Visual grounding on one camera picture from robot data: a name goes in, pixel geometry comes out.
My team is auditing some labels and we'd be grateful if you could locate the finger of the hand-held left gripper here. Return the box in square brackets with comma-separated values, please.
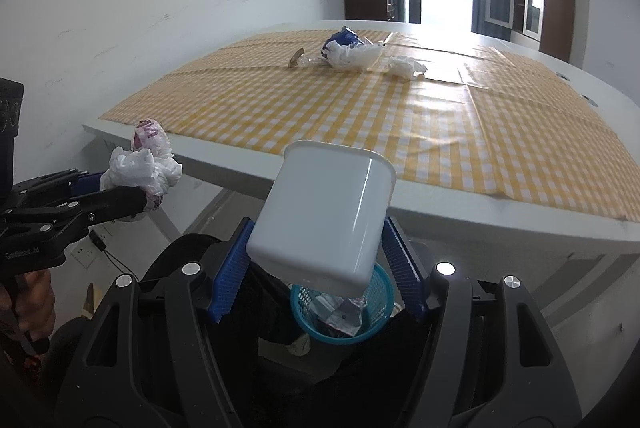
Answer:
[10, 169, 108, 209]
[47, 185, 151, 239]

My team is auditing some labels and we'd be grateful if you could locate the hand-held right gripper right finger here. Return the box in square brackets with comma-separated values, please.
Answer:
[382, 217, 585, 428]

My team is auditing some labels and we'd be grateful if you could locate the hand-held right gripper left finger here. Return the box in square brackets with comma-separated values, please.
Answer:
[54, 217, 254, 428]

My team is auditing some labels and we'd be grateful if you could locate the white printed plastic bag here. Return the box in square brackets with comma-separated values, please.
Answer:
[99, 118, 183, 211]

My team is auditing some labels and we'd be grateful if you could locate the blue mesh plastic basket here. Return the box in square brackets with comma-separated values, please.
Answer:
[290, 263, 393, 346]

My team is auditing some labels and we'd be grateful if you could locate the white red-edged plastic bag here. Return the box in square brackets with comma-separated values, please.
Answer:
[310, 293, 368, 339]

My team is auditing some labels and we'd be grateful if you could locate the white plastic container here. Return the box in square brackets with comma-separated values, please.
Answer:
[245, 139, 397, 297]

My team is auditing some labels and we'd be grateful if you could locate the plain white plastic bag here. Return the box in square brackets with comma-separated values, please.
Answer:
[325, 42, 385, 73]

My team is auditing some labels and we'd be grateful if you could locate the blue plastic bag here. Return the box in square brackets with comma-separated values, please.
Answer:
[321, 26, 365, 56]

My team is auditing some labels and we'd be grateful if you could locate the person's left hand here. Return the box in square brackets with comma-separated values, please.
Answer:
[0, 270, 57, 349]

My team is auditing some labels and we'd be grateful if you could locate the person's right leg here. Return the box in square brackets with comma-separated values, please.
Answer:
[345, 308, 436, 369]

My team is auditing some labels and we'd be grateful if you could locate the yellow checked tablecloth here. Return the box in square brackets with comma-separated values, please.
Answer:
[97, 29, 640, 223]

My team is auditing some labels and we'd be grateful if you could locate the white crumpled tissue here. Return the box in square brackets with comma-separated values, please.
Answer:
[387, 55, 428, 80]

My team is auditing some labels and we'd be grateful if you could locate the black plug cable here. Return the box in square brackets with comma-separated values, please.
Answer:
[89, 230, 141, 281]

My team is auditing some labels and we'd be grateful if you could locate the white wall socket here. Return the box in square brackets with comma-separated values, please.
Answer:
[70, 242, 98, 269]

